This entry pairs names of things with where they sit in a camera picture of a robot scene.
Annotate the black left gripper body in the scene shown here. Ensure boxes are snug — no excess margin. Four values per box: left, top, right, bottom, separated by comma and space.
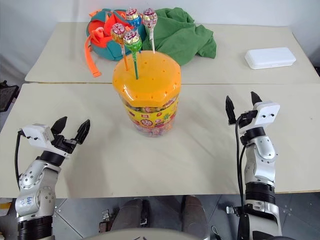
50, 134, 79, 156

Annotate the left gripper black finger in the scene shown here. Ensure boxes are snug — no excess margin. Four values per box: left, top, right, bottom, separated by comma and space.
50, 116, 68, 136
74, 119, 91, 145

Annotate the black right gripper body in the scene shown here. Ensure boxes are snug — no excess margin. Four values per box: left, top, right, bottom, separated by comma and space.
235, 110, 257, 130

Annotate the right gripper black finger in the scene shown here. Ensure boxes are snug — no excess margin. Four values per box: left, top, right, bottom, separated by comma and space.
250, 91, 263, 105
225, 95, 237, 126

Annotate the green lollipop with green stick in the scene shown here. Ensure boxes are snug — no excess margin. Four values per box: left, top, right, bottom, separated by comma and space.
124, 31, 143, 80

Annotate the gold lollipop with orange stick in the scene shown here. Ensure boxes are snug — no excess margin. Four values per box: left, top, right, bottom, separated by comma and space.
110, 23, 129, 71

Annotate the pink lollipop with white stick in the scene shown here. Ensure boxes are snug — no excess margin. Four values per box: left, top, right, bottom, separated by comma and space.
141, 7, 158, 54

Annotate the blue wrapped lollipop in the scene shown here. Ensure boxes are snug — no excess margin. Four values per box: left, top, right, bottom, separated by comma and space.
124, 8, 141, 33

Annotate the white rectangular plastic box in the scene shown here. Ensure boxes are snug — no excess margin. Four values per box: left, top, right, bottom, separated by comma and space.
244, 47, 297, 70

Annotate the black object beside table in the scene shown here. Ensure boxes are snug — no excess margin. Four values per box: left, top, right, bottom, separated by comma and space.
0, 79, 20, 114

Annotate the candy jar with orange lid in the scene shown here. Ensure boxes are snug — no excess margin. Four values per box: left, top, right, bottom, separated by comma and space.
111, 50, 182, 138

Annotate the green cloth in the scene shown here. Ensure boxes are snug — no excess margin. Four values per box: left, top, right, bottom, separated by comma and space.
139, 7, 218, 67

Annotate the teal and orange bag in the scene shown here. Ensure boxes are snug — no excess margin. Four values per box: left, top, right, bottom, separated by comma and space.
84, 8, 146, 78

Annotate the dark rounded shape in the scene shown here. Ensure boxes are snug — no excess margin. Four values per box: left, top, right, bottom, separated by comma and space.
111, 198, 151, 232

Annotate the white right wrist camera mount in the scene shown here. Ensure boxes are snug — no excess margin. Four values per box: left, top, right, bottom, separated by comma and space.
251, 100, 281, 126

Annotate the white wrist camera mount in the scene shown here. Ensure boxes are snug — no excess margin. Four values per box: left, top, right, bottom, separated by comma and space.
21, 123, 71, 159
251, 100, 281, 126

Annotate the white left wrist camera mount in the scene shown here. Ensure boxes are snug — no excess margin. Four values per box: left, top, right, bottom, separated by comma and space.
21, 123, 71, 159

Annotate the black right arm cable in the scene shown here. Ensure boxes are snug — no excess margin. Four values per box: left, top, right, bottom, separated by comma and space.
234, 112, 249, 240

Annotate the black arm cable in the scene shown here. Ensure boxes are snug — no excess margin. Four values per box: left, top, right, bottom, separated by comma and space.
14, 129, 26, 191
234, 112, 249, 240

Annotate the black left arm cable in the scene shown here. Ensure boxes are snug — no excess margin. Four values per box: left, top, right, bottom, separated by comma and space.
14, 129, 26, 191

